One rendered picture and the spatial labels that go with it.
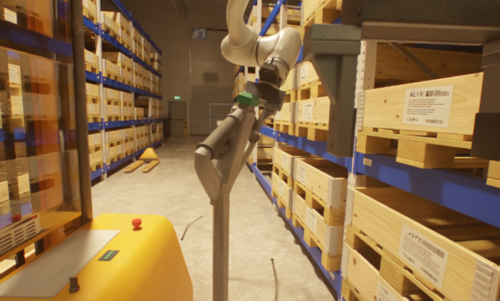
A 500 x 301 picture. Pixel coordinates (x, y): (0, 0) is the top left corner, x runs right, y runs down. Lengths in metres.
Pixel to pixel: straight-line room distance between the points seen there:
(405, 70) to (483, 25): 1.78
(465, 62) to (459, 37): 2.10
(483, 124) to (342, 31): 0.15
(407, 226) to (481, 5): 1.05
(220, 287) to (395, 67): 1.71
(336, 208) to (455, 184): 0.87
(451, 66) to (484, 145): 2.01
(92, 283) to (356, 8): 0.87
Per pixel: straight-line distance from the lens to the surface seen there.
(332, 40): 0.21
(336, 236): 1.91
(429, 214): 1.97
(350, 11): 0.24
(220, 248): 0.75
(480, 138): 0.29
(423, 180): 1.25
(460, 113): 1.07
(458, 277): 1.13
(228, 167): 0.64
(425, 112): 1.16
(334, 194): 1.79
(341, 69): 0.21
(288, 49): 0.86
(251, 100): 0.61
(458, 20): 0.25
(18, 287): 0.97
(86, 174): 1.27
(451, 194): 1.17
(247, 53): 0.90
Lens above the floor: 1.37
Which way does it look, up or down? 7 degrees down
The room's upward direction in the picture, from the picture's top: 1 degrees clockwise
